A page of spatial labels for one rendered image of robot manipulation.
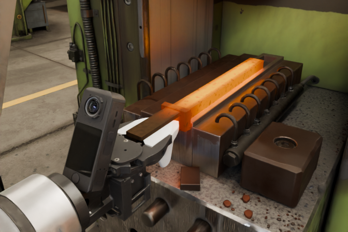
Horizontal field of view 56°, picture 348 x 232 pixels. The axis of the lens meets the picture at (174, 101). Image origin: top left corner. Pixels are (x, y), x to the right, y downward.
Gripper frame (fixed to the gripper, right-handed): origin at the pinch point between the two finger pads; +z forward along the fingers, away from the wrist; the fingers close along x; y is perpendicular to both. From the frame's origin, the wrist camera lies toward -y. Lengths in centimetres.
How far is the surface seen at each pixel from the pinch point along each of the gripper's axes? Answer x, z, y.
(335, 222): 24.2, 16.9, 20.4
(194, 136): 3.2, 2.9, 3.3
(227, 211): 12.1, -2.5, 9.4
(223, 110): 3.8, 11.1, 1.7
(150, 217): 1.9, -6.9, 13.0
